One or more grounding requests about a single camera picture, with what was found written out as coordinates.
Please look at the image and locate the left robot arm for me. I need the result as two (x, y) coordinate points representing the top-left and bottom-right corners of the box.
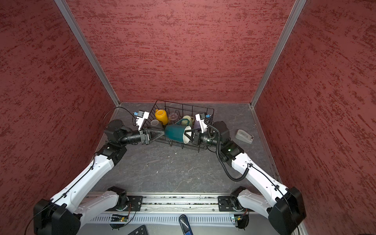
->
(30, 119), (165, 235)

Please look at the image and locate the black wire dish rack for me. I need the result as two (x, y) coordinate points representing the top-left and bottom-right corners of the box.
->
(143, 100), (216, 151)

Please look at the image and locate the clear glass cup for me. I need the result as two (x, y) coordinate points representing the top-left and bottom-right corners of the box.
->
(168, 112), (179, 124)

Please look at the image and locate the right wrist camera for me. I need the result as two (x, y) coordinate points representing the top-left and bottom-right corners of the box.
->
(195, 113), (211, 133)

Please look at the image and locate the white grey mug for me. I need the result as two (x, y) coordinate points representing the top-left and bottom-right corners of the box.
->
(150, 119), (164, 129)

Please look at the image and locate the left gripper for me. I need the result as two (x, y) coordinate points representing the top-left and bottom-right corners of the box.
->
(119, 123), (165, 146)

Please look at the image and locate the black blue handheld device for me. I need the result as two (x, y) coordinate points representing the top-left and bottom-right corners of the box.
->
(179, 214), (193, 235)

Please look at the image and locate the purple cup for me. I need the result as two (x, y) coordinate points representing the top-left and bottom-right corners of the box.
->
(193, 120), (201, 130)

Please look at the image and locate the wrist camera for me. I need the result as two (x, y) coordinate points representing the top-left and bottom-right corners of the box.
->
(134, 110), (150, 131)
(195, 113), (211, 133)

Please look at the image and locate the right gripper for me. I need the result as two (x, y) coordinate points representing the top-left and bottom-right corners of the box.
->
(183, 127), (222, 147)

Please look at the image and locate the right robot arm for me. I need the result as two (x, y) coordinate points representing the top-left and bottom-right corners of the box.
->
(184, 120), (306, 235)

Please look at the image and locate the dark green mug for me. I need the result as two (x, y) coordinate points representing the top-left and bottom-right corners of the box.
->
(164, 119), (192, 144)

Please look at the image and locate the light green mug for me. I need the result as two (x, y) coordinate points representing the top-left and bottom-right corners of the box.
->
(181, 115), (194, 127)

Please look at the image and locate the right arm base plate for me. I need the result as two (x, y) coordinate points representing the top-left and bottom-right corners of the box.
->
(217, 195), (254, 212)

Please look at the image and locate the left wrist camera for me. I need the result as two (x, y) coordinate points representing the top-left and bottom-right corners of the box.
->
(134, 110), (150, 131)

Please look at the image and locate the yellow mug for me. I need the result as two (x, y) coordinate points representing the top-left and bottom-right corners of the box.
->
(155, 109), (169, 125)

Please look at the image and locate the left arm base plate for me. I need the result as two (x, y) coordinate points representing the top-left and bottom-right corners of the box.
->
(114, 196), (144, 212)

